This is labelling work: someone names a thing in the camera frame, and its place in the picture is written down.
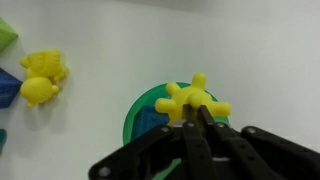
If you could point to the blue cube block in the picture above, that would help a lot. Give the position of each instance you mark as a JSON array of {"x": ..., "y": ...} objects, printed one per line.
[{"x": 9, "y": 88}]

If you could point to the yellow duck-shaped toy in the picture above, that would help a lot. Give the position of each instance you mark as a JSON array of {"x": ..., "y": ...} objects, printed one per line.
[{"x": 44, "y": 70}]

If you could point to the yellow spiky jack toy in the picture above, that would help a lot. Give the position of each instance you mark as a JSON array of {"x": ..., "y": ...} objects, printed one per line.
[{"x": 194, "y": 95}]

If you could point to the green plastic bowl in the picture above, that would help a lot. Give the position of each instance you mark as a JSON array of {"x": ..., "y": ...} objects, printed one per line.
[{"x": 148, "y": 98}]

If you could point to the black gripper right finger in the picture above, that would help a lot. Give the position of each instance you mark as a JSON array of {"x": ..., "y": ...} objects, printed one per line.
[{"x": 257, "y": 154}]

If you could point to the lime green cube block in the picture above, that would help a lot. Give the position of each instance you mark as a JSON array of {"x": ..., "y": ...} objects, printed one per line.
[{"x": 7, "y": 34}]

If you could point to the dark blue block in bowl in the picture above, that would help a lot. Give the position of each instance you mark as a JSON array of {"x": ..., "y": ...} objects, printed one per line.
[{"x": 146, "y": 119}]

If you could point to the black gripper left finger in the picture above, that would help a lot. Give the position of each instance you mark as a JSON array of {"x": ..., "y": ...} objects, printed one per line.
[{"x": 151, "y": 153}]

